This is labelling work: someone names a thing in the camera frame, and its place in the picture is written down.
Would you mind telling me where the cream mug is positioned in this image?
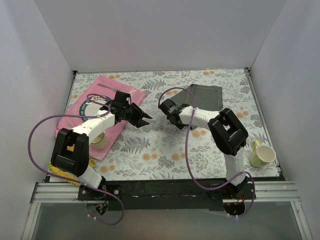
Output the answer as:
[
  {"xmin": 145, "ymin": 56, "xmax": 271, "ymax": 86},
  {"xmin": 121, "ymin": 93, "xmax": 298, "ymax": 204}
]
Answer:
[{"xmin": 90, "ymin": 132, "xmax": 108, "ymax": 150}]

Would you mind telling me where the aluminium frame rail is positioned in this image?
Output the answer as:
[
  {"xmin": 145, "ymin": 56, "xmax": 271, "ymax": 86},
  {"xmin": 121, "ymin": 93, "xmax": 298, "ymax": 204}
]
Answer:
[{"xmin": 23, "ymin": 68, "xmax": 313, "ymax": 240}]

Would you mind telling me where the pink cloth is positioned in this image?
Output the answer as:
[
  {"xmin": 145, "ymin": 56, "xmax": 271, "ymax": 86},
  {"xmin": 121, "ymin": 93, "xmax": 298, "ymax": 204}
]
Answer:
[{"xmin": 55, "ymin": 75, "xmax": 146, "ymax": 161}]

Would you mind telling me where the floral patterned table mat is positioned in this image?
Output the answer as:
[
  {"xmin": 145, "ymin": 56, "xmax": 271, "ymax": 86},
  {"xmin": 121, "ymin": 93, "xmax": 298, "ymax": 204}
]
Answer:
[{"xmin": 49, "ymin": 68, "xmax": 280, "ymax": 181}]

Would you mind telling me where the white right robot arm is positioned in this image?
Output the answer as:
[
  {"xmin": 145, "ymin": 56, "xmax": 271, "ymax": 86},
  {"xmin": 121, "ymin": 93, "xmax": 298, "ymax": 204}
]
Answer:
[{"xmin": 158, "ymin": 99, "xmax": 249, "ymax": 199}]

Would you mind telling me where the grey cloth napkin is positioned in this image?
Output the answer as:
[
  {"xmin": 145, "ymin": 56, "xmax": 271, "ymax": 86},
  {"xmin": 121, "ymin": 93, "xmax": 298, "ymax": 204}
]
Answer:
[{"xmin": 170, "ymin": 84, "xmax": 223, "ymax": 111}]

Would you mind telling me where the light green mug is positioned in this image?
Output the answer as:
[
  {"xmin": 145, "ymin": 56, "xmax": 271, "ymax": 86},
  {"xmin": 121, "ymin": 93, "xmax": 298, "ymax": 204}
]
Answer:
[{"xmin": 249, "ymin": 140, "xmax": 277, "ymax": 168}]

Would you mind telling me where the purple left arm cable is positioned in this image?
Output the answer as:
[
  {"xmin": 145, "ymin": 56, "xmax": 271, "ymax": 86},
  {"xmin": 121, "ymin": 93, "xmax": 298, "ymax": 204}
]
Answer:
[{"xmin": 27, "ymin": 93, "xmax": 125, "ymax": 226}]

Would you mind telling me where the yellow bamboo mat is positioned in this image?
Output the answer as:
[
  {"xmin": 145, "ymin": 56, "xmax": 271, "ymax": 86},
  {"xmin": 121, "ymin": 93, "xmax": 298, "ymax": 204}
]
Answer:
[{"xmin": 48, "ymin": 162, "xmax": 80, "ymax": 187}]

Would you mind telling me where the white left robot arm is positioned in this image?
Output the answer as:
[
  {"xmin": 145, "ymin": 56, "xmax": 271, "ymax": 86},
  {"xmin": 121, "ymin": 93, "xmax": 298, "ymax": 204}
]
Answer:
[{"xmin": 50, "ymin": 91, "xmax": 152, "ymax": 200}]

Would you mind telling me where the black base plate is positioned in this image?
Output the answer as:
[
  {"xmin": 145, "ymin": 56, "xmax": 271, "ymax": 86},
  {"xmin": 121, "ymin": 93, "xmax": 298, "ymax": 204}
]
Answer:
[{"xmin": 77, "ymin": 178, "xmax": 255, "ymax": 211}]

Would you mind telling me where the dark round plate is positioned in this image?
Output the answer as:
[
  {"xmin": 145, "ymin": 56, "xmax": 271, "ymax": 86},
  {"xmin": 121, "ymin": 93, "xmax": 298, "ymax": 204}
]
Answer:
[{"xmin": 78, "ymin": 95, "xmax": 111, "ymax": 122}]

